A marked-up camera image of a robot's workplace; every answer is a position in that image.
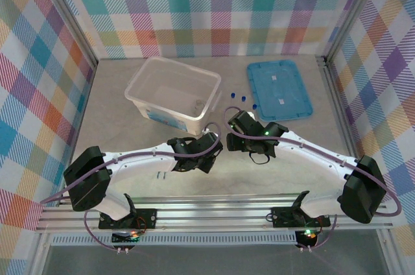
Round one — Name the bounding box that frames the clear plastic storage box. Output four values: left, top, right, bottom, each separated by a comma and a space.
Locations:
124, 56, 223, 136

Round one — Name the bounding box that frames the blue plastic box lid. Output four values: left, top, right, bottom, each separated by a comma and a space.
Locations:
246, 59, 314, 122

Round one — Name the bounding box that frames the round controller with green LED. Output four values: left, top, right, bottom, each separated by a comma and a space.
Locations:
294, 228, 320, 247

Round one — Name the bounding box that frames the controller board with LEDs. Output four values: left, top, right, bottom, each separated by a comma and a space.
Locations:
111, 228, 143, 246

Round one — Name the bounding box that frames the colourful plaid cloth backdrop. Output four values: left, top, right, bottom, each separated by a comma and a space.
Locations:
0, 0, 98, 233
330, 0, 415, 253
41, 0, 380, 60

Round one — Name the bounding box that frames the thin black camera cable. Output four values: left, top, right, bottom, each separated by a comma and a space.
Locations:
248, 150, 272, 165

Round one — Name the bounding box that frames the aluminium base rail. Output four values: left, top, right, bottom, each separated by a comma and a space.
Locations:
34, 190, 395, 234

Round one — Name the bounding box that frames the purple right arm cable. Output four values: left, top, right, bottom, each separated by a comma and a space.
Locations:
223, 106, 403, 253

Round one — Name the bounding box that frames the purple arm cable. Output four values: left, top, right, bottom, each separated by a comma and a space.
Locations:
40, 121, 223, 253
223, 106, 403, 253

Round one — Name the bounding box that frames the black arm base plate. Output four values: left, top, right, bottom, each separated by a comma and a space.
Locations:
270, 206, 331, 229
98, 208, 159, 231

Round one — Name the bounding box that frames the perforated grey cable duct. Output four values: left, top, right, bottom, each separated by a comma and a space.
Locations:
51, 234, 298, 247

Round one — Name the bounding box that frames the aluminium side rail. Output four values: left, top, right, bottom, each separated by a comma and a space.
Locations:
314, 55, 361, 159

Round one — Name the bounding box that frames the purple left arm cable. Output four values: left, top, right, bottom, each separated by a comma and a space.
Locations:
40, 121, 223, 253

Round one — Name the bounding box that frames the aluminium frame post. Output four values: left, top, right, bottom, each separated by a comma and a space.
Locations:
322, 0, 388, 67
32, 0, 100, 77

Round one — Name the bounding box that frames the aluminium frame leg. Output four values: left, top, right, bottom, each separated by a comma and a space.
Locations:
29, 232, 53, 275
377, 226, 401, 275

